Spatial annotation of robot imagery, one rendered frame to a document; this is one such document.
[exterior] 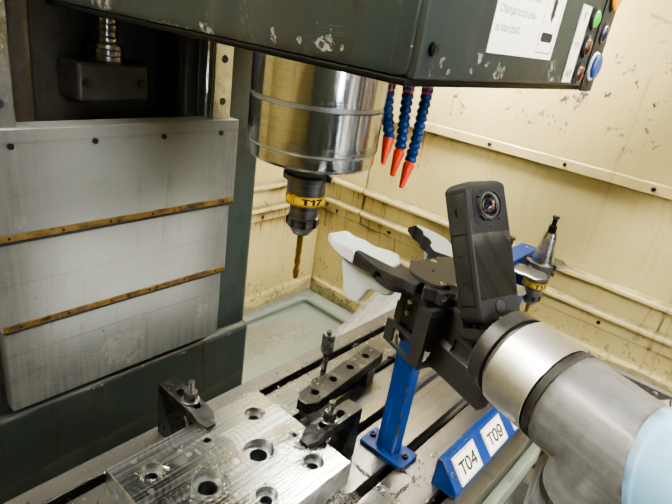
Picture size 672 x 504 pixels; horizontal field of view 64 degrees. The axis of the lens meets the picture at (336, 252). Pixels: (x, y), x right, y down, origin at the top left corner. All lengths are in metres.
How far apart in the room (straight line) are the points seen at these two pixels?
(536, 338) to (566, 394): 0.05
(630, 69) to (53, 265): 1.33
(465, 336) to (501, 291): 0.05
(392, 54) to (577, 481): 0.33
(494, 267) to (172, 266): 0.83
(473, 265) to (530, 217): 1.20
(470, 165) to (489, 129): 0.12
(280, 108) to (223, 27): 0.10
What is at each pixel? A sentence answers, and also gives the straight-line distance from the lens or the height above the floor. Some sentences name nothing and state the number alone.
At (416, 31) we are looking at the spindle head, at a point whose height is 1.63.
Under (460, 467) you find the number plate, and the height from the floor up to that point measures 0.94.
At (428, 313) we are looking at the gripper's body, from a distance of 0.46.
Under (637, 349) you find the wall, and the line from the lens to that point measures 1.65.
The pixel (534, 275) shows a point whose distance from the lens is 1.16.
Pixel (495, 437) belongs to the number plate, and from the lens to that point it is 1.15.
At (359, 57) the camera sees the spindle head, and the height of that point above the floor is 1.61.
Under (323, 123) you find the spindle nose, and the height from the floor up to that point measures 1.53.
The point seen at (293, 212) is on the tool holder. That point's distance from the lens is 0.69.
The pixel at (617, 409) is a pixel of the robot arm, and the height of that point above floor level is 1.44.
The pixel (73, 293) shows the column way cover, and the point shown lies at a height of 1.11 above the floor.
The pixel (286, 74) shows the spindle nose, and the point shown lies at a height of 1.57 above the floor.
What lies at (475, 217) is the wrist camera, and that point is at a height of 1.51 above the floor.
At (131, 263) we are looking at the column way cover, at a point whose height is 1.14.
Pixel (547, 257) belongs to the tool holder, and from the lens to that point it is 1.20.
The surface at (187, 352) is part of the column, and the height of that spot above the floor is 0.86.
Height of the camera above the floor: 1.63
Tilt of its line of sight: 23 degrees down
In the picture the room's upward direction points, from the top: 9 degrees clockwise
